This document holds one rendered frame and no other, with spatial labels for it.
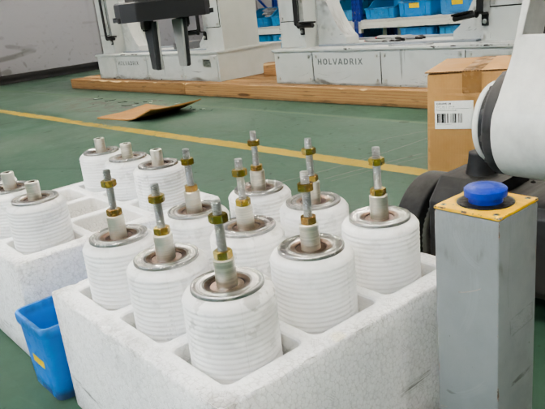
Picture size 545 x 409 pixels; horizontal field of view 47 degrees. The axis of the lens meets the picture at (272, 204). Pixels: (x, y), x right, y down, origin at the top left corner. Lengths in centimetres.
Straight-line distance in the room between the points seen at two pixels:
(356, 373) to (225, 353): 16
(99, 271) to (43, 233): 28
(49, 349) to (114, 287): 19
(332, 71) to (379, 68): 30
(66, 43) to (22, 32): 49
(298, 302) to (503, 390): 22
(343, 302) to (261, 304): 12
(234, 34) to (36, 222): 315
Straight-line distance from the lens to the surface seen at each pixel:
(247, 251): 75
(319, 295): 68
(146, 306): 71
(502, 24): 281
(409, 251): 76
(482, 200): 61
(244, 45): 414
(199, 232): 84
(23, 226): 107
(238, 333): 61
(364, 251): 75
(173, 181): 116
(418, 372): 79
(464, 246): 62
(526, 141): 83
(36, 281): 105
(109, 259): 80
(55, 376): 98
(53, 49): 739
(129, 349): 71
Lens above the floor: 52
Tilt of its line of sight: 18 degrees down
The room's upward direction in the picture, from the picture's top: 6 degrees counter-clockwise
